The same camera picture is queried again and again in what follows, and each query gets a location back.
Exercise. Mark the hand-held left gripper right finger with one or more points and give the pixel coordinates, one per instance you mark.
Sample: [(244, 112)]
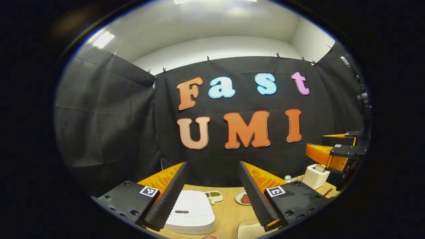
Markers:
[(255, 199)]

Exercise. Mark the white rice cooker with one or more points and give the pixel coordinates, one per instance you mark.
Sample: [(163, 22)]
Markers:
[(192, 212)]

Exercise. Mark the white drink bottle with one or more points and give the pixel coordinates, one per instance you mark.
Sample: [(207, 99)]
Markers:
[(287, 178)]

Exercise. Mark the white divided condiment dish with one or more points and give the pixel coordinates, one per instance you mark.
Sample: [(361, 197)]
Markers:
[(214, 196)]

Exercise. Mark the toasted bread slice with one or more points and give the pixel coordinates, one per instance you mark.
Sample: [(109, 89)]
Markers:
[(320, 168)]

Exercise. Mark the clear rice container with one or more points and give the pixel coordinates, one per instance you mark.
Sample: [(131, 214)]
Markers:
[(244, 232)]

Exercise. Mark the ceiling light panel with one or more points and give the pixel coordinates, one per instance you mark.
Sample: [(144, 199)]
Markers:
[(103, 39)]

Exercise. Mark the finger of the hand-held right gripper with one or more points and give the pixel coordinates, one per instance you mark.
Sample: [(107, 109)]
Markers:
[(338, 141), (322, 156)]

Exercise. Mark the red meat piece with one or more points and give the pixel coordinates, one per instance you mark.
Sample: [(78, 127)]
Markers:
[(245, 199)]

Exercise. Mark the black backdrop cloth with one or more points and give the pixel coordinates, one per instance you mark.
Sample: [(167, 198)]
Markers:
[(109, 132)]

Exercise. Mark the white rice heap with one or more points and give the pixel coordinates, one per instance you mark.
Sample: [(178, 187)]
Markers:
[(252, 228)]

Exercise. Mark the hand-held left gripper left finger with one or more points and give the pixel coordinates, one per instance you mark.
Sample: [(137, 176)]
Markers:
[(171, 199)]

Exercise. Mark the white round plate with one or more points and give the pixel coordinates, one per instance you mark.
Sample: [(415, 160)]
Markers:
[(238, 199)]

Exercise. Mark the white toaster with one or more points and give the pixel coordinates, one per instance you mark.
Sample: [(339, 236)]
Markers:
[(313, 181)]

